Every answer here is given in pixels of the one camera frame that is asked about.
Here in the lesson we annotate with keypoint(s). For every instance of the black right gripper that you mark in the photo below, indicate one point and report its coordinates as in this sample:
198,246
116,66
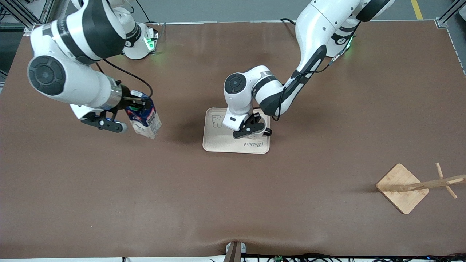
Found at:
127,100

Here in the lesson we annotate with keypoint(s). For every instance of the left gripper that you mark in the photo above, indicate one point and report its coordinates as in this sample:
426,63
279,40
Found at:
256,118

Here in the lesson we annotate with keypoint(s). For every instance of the white smiley face mug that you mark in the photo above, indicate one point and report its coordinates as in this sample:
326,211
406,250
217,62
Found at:
256,136

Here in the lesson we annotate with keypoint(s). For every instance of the blue white milk carton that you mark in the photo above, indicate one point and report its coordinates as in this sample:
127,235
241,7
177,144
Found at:
147,123

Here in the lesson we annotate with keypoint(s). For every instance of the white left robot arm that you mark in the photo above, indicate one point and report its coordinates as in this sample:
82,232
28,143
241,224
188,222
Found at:
313,36

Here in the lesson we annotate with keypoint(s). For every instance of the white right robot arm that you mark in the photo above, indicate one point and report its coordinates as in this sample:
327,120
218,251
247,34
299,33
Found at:
80,83

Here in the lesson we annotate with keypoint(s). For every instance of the beige rabbit print tray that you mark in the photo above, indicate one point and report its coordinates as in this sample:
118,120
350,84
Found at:
218,142

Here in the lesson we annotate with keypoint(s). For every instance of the brown table cover sheet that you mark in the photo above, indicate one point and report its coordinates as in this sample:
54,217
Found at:
233,200

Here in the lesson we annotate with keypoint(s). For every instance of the wooden mug stand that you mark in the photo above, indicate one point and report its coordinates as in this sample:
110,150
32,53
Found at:
398,189

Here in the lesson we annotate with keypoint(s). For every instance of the metal table clamp bracket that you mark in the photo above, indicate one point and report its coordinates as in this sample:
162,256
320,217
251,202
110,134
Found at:
235,251

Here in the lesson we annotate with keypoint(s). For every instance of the aluminium frame profile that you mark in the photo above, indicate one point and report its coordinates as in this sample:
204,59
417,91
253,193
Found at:
449,14
18,12

